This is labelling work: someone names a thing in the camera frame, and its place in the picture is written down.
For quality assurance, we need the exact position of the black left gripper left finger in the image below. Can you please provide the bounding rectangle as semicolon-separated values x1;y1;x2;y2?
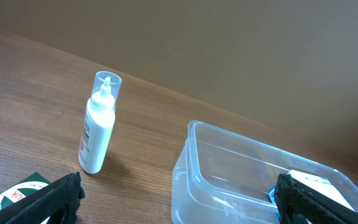
0;172;86;224

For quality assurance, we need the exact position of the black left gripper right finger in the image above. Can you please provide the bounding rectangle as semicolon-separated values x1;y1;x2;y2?
275;174;358;224

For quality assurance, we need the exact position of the blue lozenge box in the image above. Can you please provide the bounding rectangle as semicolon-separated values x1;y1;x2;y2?
268;185;277;205

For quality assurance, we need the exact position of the white Hansaplast plaster box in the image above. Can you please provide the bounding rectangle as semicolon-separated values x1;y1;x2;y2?
288;170;354;210

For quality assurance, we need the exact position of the clear plastic container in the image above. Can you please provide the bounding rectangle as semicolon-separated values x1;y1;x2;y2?
172;121;358;223

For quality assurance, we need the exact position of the green white small box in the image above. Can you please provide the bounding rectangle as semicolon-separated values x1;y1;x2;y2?
0;172;55;224

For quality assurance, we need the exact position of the white spray bottle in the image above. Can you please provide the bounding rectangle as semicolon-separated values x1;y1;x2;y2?
78;71;122;174

